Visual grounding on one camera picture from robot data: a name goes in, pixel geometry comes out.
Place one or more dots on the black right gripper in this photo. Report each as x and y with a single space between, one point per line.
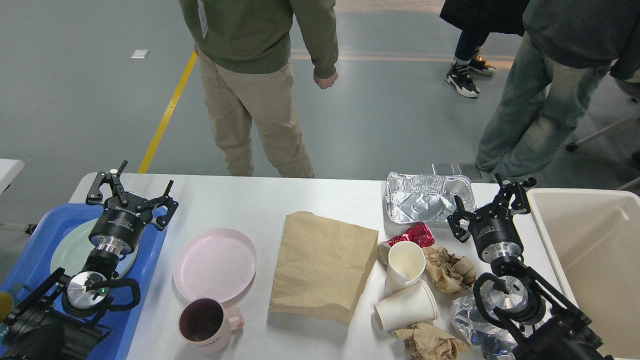
495 235

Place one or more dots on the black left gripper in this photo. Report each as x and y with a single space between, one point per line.
121 227

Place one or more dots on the pink plate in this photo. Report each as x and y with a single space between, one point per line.
219 263

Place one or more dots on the pink mug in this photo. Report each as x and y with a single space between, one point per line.
208 325

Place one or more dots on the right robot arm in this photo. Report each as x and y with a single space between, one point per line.
513 296

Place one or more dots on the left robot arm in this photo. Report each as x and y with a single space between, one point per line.
77 290

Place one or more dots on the crumpled brown paper upper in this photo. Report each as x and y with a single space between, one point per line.
450 274

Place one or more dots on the crumpled brown paper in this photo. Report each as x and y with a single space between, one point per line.
429 342
450 274

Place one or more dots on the green plate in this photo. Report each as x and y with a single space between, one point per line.
74 249

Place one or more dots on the aluminium foil tray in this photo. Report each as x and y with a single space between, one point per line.
426 198

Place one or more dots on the upright white paper cup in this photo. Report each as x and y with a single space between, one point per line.
405 266

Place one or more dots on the beige plastic bin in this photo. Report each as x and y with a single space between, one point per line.
593 237

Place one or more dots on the chair leg with caster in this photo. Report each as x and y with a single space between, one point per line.
573 146

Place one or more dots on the crumpled clear plastic bag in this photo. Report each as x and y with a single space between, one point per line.
492 342

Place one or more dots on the lying white paper cup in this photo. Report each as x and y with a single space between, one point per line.
408 306

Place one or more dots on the blue plastic tray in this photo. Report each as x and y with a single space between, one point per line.
33 267

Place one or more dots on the white side table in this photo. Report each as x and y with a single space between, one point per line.
9 169

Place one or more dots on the crumpled brown paper lower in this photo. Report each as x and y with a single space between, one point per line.
429 342

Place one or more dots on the teal mug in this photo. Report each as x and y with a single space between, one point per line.
11 307

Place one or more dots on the brown paper bag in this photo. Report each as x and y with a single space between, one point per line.
323 267

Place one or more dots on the person in green sweater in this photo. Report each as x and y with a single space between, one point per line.
244 51

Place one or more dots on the person in blue jeans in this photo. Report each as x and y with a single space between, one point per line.
567 49

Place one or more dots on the person in black sneakers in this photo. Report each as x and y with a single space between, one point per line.
477 19

